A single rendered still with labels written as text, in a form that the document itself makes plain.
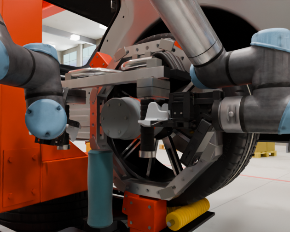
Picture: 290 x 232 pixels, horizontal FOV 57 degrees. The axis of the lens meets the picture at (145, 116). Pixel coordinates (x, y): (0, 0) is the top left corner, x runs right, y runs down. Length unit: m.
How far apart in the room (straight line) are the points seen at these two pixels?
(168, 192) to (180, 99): 0.40
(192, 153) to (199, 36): 0.24
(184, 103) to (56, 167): 0.74
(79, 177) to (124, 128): 0.53
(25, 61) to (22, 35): 0.64
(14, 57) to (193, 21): 0.32
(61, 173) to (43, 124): 0.69
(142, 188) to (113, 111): 0.30
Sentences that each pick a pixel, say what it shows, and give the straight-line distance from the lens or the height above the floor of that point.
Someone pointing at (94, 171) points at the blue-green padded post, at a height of 0.67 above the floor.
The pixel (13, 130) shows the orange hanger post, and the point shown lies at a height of 0.81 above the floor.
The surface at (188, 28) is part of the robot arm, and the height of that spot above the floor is 1.02.
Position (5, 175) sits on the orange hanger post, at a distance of 1.08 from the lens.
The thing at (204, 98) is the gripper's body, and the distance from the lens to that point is 0.59.
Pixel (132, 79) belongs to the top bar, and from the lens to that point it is 0.74.
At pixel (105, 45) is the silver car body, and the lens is 1.47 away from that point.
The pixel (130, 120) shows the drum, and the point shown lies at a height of 0.84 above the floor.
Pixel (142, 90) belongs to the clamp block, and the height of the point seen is 0.92.
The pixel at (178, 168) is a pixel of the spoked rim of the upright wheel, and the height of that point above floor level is 0.67.
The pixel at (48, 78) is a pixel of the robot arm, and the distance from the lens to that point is 0.57.
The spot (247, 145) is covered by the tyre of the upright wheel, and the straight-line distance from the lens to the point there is 0.97.
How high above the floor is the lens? 0.83
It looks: 2 degrees up
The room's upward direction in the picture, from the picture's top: straight up
